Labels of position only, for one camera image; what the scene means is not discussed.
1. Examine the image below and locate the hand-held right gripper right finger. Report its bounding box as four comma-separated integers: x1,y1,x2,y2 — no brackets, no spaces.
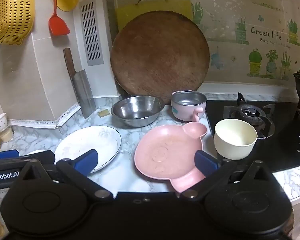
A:
179,150,276,202

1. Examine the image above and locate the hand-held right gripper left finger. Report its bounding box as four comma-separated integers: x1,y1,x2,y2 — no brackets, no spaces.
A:
13,149,114,203

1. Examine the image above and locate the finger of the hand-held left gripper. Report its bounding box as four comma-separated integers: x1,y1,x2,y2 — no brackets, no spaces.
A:
0,149,20,159

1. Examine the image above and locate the white ceramic plate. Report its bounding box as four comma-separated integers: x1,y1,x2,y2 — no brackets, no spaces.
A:
54,125,122,173

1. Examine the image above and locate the cream bowl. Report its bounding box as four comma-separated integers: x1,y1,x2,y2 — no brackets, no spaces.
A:
214,119,258,160

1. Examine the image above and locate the pink pig-shaped plate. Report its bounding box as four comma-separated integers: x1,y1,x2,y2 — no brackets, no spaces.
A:
134,122,207,193

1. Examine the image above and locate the pink steel-lined cup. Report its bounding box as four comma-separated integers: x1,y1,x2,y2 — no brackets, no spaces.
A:
171,91,207,123

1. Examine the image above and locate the stainless steel bowl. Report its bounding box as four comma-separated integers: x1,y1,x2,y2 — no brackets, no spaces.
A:
111,95,165,127

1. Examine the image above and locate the beige cup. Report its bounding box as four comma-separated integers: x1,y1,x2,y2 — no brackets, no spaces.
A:
0,126,14,143

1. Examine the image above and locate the white patterned trim strip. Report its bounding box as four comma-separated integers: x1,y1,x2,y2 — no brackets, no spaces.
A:
10,102,81,128

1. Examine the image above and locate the stove burner grate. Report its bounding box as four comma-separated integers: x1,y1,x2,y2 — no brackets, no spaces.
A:
224,92,276,139

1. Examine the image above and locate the steel cleaver blade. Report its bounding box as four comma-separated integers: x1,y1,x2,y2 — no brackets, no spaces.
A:
63,47,97,119

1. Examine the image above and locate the black gas stove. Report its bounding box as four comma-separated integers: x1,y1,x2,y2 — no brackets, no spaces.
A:
205,100,300,173

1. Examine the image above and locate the round wooden cutting board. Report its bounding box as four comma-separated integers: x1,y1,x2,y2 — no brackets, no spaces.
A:
110,10,210,105

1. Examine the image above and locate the grey vent grille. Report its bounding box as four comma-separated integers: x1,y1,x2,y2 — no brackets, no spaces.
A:
79,0,104,67

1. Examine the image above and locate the red silicone spatula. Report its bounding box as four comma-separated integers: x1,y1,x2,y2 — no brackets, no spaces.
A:
48,0,70,36

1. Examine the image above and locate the yellow plastic colander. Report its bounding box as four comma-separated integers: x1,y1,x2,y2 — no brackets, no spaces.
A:
0,0,35,46

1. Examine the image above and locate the yellow plastic cutting board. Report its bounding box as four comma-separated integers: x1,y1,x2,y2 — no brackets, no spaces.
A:
115,0,193,30

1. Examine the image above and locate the plant print wall sticker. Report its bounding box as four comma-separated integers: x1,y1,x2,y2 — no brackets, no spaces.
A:
190,0,300,82

